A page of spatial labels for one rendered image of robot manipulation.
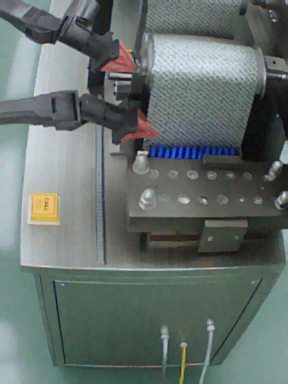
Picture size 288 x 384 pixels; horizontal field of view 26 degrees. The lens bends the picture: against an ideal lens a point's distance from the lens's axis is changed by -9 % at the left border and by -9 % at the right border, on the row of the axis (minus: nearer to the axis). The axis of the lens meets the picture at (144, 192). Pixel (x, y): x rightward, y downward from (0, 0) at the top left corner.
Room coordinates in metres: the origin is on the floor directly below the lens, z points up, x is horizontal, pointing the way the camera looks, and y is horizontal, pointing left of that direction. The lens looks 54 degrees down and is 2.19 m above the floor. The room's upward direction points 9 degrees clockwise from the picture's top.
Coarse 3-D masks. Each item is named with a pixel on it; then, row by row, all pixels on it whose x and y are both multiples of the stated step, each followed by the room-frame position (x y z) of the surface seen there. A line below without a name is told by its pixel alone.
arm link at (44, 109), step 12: (36, 96) 0.91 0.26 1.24; (48, 96) 0.92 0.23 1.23; (60, 96) 0.93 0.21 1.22; (0, 108) 0.85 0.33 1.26; (12, 108) 0.86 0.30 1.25; (24, 108) 0.87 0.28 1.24; (36, 108) 0.88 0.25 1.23; (48, 108) 0.90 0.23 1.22; (60, 108) 0.91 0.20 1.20; (72, 108) 0.93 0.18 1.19; (0, 120) 0.83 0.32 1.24; (12, 120) 0.85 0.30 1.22; (24, 120) 0.86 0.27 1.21; (36, 120) 0.87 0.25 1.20; (48, 120) 0.88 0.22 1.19; (60, 120) 0.89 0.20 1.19; (72, 120) 0.91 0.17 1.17
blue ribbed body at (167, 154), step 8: (152, 152) 0.96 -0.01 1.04; (160, 152) 0.96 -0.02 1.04; (168, 152) 0.97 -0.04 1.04; (176, 152) 0.98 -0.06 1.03; (184, 152) 0.98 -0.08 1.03; (192, 152) 0.98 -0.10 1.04; (200, 152) 0.98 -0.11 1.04; (208, 152) 0.99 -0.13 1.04; (216, 152) 1.00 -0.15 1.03; (232, 152) 1.00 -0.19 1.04
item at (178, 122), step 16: (160, 112) 0.99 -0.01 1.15; (176, 112) 1.00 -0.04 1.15; (192, 112) 1.00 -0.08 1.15; (208, 112) 1.01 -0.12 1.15; (224, 112) 1.02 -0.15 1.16; (240, 112) 1.02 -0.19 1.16; (160, 128) 0.99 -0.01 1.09; (176, 128) 1.00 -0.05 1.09; (192, 128) 1.00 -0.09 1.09; (208, 128) 1.01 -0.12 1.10; (224, 128) 1.02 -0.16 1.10; (240, 128) 1.03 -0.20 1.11; (144, 144) 0.99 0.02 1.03; (160, 144) 0.99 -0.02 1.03; (176, 144) 1.00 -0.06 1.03; (192, 144) 1.01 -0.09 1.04; (208, 144) 1.01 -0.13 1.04; (224, 144) 1.02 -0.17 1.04; (240, 144) 1.03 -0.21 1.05
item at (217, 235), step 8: (208, 224) 0.80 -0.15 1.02; (216, 224) 0.81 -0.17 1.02; (224, 224) 0.81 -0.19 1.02; (232, 224) 0.81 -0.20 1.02; (240, 224) 0.81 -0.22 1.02; (208, 232) 0.80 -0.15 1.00; (216, 232) 0.80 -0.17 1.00; (224, 232) 0.80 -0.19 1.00; (232, 232) 0.81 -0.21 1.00; (240, 232) 0.81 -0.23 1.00; (200, 240) 0.80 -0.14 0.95; (208, 240) 0.80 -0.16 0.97; (216, 240) 0.80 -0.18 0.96; (224, 240) 0.80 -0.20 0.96; (232, 240) 0.81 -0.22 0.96; (240, 240) 0.81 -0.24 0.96; (200, 248) 0.80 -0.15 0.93; (208, 248) 0.80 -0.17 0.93; (216, 248) 0.80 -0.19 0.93; (224, 248) 0.81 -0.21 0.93; (232, 248) 0.81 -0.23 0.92
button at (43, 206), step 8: (32, 200) 0.86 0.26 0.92; (40, 200) 0.86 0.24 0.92; (48, 200) 0.86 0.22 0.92; (56, 200) 0.87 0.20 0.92; (32, 208) 0.83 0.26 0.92; (40, 208) 0.84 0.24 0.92; (48, 208) 0.84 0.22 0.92; (56, 208) 0.85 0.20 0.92; (32, 216) 0.81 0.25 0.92; (40, 216) 0.82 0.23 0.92; (48, 216) 0.82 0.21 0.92; (56, 216) 0.82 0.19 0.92
